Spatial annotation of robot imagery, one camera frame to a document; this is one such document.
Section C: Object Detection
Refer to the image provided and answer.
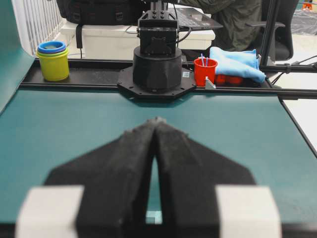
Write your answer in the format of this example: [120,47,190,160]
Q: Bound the white storage box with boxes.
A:
[60,13,215,60]

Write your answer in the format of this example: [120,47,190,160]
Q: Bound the light blue folded cloth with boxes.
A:
[210,47,265,83]

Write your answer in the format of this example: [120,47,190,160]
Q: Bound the black laptop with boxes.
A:
[168,7,223,31]

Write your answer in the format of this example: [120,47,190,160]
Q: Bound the person in green jacket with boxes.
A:
[180,0,262,51]

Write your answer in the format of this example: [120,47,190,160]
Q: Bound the red cup with straws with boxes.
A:
[194,56,218,87]

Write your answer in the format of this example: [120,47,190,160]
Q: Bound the yellow green stacked cups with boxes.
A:
[36,41,69,81]

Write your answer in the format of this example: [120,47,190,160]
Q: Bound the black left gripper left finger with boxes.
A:
[15,118,158,238]

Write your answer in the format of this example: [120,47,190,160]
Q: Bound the black bag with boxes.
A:
[56,0,150,49]

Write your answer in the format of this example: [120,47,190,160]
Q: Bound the black office chair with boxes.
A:
[246,0,298,61]

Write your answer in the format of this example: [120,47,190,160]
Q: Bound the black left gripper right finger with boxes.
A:
[154,117,282,238]

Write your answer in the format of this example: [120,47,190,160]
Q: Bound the black aluminium frame rail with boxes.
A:
[20,59,317,100]

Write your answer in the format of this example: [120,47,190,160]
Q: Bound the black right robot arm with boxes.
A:
[119,0,282,238]

